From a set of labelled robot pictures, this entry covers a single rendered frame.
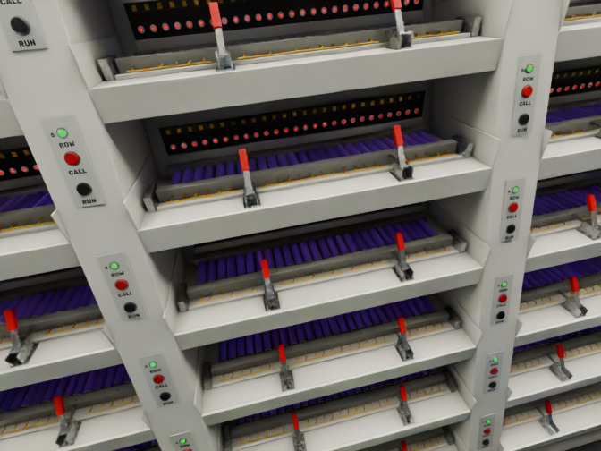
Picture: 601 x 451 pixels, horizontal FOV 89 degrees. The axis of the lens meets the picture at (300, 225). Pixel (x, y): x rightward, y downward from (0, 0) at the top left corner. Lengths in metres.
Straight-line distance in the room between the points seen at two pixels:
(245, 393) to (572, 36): 0.87
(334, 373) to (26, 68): 0.71
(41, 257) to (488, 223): 0.76
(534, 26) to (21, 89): 0.73
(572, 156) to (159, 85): 0.71
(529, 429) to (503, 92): 0.94
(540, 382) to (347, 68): 0.91
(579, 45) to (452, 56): 0.23
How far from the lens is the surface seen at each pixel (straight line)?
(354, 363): 0.74
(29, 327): 0.77
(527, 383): 1.06
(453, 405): 0.96
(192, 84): 0.48
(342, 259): 0.63
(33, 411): 0.90
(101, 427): 0.82
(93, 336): 0.69
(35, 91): 0.54
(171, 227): 0.51
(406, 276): 0.64
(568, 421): 1.30
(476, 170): 0.62
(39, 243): 0.60
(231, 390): 0.74
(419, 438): 1.09
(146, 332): 0.61
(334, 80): 0.50
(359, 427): 0.89
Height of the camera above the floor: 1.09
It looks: 20 degrees down
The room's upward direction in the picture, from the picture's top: 8 degrees counter-clockwise
